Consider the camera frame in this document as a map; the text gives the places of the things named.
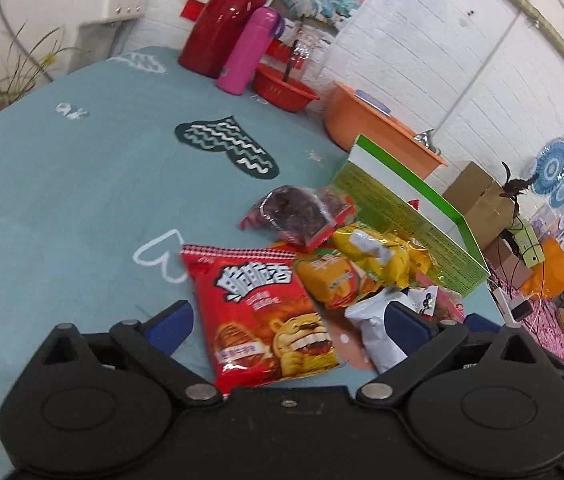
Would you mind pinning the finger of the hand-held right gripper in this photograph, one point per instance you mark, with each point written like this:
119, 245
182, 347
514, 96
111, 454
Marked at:
482, 321

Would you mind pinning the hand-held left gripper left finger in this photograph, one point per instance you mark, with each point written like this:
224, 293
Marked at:
171, 327

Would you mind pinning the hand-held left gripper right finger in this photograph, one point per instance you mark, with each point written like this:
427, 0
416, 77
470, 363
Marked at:
407, 327

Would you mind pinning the small white printed packet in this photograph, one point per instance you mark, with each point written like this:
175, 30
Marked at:
424, 302

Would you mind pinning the white snack packet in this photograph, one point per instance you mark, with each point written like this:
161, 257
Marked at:
372, 330

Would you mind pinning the red chip snack bag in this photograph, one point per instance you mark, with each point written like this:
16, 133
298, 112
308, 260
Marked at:
252, 320

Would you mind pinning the orange snack packet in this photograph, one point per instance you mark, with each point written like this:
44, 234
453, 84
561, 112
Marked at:
332, 277

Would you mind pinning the green cardboard box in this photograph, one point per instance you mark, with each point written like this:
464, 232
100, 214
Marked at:
402, 210

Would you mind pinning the white power strip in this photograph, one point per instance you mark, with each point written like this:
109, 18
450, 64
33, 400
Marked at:
507, 305

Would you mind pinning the small brown cardboard box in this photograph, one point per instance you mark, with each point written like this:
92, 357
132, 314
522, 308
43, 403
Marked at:
507, 262

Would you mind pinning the pink floral cloth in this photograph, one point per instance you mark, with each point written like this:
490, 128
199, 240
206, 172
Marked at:
547, 327

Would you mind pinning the orange cloth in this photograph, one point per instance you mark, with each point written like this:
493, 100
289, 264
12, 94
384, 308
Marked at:
552, 267

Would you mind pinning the lime green box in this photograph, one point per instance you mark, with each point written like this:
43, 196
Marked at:
527, 245

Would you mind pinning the large brown cardboard box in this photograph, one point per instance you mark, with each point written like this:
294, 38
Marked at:
477, 200

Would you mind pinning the dark artificial plant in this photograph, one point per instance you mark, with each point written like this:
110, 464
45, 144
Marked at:
512, 185

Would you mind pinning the dark dried fruit packet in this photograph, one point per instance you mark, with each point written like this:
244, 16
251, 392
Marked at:
292, 212

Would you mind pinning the teal printed tablecloth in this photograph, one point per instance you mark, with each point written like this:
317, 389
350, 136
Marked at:
86, 185

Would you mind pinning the group of blue patterned plates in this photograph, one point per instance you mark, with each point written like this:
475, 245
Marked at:
554, 165

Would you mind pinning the metal bowl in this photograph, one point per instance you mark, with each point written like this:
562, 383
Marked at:
426, 139

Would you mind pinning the orange plastic tub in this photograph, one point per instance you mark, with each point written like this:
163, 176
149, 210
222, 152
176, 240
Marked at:
362, 130

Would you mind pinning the blue plate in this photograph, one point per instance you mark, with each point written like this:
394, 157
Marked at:
372, 101

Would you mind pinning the red plastic basin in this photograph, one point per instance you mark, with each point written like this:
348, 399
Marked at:
282, 92

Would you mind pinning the pink thermos bottle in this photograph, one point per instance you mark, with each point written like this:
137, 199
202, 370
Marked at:
247, 55

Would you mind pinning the clear plastic bottle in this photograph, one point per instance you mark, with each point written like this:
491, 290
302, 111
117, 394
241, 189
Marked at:
309, 52

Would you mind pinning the red thermos jug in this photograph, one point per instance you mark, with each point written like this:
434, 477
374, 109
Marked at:
211, 30

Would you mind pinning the pale wall pipe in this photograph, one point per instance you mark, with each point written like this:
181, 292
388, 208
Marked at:
537, 14

